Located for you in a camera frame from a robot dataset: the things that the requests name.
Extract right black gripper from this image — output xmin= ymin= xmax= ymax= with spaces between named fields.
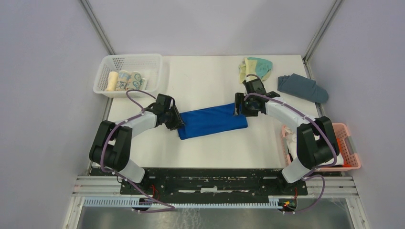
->
xmin=233 ymin=92 xmax=259 ymax=117

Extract white cable duct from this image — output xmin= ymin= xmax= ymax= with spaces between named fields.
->
xmin=83 ymin=197 xmax=284 ymax=210

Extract aluminium frame rails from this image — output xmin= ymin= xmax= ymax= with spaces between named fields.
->
xmin=63 ymin=176 xmax=370 ymax=229

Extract patterned rolled towel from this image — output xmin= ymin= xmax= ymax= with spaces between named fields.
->
xmin=125 ymin=72 xmax=148 ymax=90
xmin=116 ymin=70 xmax=131 ymax=91

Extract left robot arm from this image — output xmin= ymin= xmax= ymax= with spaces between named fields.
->
xmin=89 ymin=94 xmax=185 ymax=194

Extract grey blue towel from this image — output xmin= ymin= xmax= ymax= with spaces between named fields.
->
xmin=277 ymin=73 xmax=329 ymax=104

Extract patterned rolled towel left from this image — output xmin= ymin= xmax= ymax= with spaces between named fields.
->
xmin=116 ymin=70 xmax=131 ymax=91

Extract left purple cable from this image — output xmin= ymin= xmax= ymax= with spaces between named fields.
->
xmin=99 ymin=89 xmax=175 ymax=214

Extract patterned rolled towel right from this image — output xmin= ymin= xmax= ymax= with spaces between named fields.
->
xmin=125 ymin=72 xmax=148 ymax=90

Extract white cloth in pink basket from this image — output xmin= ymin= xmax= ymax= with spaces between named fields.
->
xmin=281 ymin=125 xmax=343 ymax=167

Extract white plastic basket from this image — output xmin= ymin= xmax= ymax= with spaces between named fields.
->
xmin=93 ymin=54 xmax=167 ymax=98

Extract cream rolled towel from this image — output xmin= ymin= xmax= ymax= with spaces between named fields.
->
xmin=105 ymin=71 xmax=119 ymax=92

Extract purple cable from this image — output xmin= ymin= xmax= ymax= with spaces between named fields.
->
xmin=243 ymin=74 xmax=339 ymax=215
xmin=99 ymin=89 xmax=175 ymax=214

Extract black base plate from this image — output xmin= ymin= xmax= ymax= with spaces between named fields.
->
xmin=90 ymin=167 xmax=342 ymax=205

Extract green yellow towel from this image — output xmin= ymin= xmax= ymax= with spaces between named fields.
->
xmin=239 ymin=57 xmax=273 ymax=84

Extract orange item in basket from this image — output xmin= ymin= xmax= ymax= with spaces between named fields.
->
xmin=337 ymin=138 xmax=351 ymax=167

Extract pink plastic basket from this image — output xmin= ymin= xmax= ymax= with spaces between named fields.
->
xmin=280 ymin=123 xmax=361 ymax=172

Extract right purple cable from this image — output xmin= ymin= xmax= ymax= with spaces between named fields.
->
xmin=243 ymin=74 xmax=339 ymax=215

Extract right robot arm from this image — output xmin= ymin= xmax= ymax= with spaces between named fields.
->
xmin=234 ymin=78 xmax=340 ymax=195

